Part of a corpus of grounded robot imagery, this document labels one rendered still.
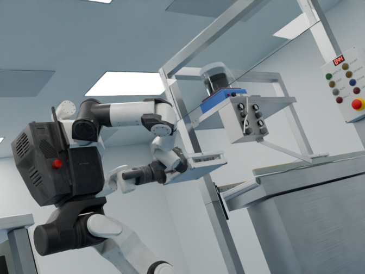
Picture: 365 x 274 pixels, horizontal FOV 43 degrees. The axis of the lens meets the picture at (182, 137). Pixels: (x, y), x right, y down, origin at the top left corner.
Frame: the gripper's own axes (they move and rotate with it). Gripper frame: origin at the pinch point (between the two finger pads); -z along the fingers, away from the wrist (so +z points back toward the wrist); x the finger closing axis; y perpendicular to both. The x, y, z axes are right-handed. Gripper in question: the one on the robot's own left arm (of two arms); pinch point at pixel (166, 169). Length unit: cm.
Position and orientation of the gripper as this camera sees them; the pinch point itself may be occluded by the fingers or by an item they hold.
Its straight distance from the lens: 228.7
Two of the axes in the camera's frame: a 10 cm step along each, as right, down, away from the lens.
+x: 3.3, 9.1, -2.4
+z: -8.1, 1.4, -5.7
